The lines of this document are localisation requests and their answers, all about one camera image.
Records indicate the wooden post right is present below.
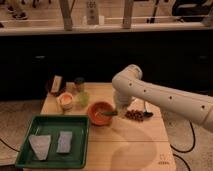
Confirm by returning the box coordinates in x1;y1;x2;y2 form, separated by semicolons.
122;0;134;29

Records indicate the white sign stand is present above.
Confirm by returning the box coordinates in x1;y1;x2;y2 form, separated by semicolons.
85;0;104;25

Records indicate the green plastic tray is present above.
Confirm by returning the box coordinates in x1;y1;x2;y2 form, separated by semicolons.
15;115;90;169

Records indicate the black power cable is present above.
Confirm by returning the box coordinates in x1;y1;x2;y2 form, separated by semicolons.
170;120;198;171

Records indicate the orange bowl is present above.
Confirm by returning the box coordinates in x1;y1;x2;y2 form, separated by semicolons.
87;101;114;126

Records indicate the wooden post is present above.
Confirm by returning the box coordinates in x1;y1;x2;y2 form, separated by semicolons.
59;0;73;31
122;0;134;29

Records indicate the grey rectangular sponge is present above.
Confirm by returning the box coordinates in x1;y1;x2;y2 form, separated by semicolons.
56;131;72;153

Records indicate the green chili pepper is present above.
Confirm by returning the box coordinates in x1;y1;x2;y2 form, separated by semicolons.
101;111;118;116

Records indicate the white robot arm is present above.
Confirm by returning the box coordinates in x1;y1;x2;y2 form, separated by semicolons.
112;64;213;133

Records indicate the dark lid spice jar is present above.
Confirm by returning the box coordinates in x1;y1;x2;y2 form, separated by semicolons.
74;77;85;92

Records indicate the clear green plastic cup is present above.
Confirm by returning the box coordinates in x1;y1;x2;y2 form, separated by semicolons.
78;92;89;107

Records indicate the wooden post left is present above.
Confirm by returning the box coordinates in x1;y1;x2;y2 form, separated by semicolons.
59;0;73;31

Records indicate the white cup orange inside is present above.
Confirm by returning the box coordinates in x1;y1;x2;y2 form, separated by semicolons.
57;92;73;110

